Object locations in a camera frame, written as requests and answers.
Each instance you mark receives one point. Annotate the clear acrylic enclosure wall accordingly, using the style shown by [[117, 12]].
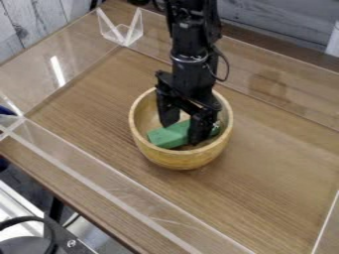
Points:
[[266, 199]]

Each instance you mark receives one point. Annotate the black table leg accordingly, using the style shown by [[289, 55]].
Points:
[[57, 210]]

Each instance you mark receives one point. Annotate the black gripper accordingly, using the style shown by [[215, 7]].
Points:
[[186, 85]]

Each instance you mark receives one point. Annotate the brown wooden bowl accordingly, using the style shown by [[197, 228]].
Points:
[[186, 157]]

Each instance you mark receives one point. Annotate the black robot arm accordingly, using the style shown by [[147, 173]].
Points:
[[195, 28]]

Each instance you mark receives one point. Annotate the white object at right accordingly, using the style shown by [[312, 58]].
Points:
[[333, 46]]

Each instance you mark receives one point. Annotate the green rectangular block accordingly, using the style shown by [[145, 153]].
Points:
[[170, 137]]

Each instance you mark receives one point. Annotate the blue object at edge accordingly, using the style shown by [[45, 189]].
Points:
[[7, 111]]

